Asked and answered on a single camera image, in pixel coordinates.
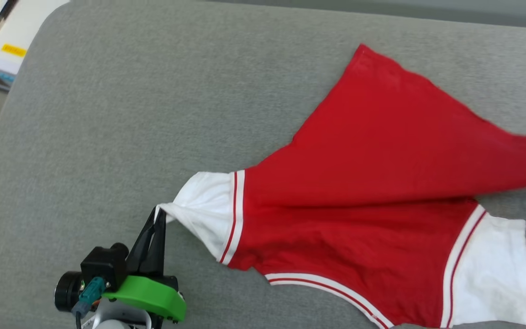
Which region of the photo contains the white equipment case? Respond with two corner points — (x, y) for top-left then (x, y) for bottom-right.
(0, 0), (69, 76)

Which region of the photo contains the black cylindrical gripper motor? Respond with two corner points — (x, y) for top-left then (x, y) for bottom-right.
(54, 271), (85, 313)

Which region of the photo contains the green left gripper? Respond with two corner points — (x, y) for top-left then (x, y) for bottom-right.
(103, 207), (188, 323)

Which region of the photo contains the yellow sticker label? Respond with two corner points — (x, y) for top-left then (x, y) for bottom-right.
(1, 43), (27, 58)

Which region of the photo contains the red white basketball jersey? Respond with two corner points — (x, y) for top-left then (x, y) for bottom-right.
(156, 43), (526, 329)

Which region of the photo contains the black cable with teal plug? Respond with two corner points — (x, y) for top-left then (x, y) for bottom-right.
(72, 276), (107, 329)

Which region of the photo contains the grey fabric sofa cushion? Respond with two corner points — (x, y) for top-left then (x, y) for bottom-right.
(0, 0), (526, 329)

